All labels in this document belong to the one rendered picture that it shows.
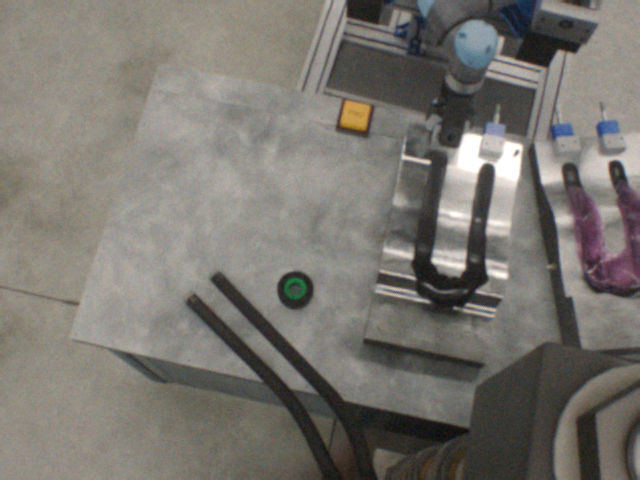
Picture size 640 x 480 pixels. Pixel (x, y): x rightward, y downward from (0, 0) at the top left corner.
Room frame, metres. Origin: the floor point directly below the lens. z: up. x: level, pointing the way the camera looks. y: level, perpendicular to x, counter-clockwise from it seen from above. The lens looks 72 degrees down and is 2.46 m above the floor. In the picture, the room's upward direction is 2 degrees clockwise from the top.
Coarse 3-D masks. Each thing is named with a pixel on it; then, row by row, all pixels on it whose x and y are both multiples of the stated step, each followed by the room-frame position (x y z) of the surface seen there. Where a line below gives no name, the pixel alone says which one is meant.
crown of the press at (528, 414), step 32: (544, 352) 0.08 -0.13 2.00; (576, 352) 0.08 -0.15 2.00; (480, 384) 0.09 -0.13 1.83; (512, 384) 0.07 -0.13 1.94; (544, 384) 0.07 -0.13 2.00; (576, 384) 0.07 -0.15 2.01; (608, 384) 0.07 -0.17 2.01; (480, 416) 0.06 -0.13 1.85; (512, 416) 0.05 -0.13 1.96; (544, 416) 0.05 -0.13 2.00; (576, 416) 0.05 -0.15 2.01; (608, 416) 0.04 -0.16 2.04; (480, 448) 0.04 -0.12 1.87; (512, 448) 0.03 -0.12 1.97; (544, 448) 0.03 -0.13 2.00; (576, 448) 0.03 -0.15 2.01; (608, 448) 0.03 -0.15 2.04
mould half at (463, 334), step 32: (416, 128) 0.79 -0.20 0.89; (416, 160) 0.71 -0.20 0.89; (448, 160) 0.71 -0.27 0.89; (480, 160) 0.72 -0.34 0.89; (512, 160) 0.72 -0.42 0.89; (416, 192) 0.64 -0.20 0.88; (448, 192) 0.64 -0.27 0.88; (512, 192) 0.64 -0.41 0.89; (416, 224) 0.56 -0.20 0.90; (448, 224) 0.56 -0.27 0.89; (384, 256) 0.47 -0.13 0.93; (448, 256) 0.48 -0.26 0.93; (384, 288) 0.42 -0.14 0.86; (480, 288) 0.41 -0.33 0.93; (384, 320) 0.35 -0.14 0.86; (416, 320) 0.35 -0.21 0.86; (448, 320) 0.36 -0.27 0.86; (480, 320) 0.36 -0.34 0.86; (416, 352) 0.29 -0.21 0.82; (448, 352) 0.29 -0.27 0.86; (480, 352) 0.29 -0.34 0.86
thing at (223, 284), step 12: (216, 276) 0.44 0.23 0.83; (228, 288) 0.41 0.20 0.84; (240, 300) 0.38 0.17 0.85; (240, 312) 0.36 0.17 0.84; (252, 312) 0.36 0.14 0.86; (252, 324) 0.33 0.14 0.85; (264, 324) 0.33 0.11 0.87; (264, 336) 0.31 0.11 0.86; (276, 336) 0.30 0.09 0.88; (276, 348) 0.28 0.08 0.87; (288, 348) 0.28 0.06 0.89; (288, 360) 0.25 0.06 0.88; (300, 360) 0.25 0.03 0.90; (300, 372) 0.23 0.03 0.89; (312, 372) 0.23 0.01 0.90; (312, 384) 0.21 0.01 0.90; (324, 384) 0.21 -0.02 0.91
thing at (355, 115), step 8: (344, 104) 0.87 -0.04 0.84; (352, 104) 0.87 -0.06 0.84; (360, 104) 0.87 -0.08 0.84; (344, 112) 0.85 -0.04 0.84; (352, 112) 0.85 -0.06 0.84; (360, 112) 0.85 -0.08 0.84; (368, 112) 0.85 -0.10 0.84; (344, 120) 0.83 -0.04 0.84; (352, 120) 0.83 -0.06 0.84; (360, 120) 0.83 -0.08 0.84; (352, 128) 0.82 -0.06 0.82; (360, 128) 0.81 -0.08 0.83
